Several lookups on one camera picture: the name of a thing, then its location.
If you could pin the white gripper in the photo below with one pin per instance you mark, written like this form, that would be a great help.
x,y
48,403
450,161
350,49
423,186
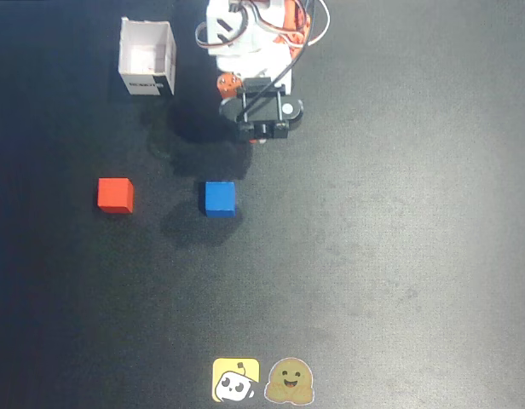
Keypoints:
x,y
227,89

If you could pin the red cube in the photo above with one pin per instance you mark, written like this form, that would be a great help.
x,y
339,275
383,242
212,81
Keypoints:
x,y
114,195

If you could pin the blue cube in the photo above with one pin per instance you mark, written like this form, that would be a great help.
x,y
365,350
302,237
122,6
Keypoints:
x,y
220,198

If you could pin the white open cardboard box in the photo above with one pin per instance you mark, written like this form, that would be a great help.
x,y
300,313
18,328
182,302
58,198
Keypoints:
x,y
147,51

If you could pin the yellow robot sticker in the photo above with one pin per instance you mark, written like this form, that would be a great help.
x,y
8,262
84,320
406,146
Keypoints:
x,y
236,379

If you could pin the hugging face emoji sticker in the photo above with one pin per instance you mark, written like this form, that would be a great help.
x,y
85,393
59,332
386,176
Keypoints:
x,y
289,381

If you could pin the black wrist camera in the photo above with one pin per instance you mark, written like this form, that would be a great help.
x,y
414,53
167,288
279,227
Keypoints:
x,y
262,115

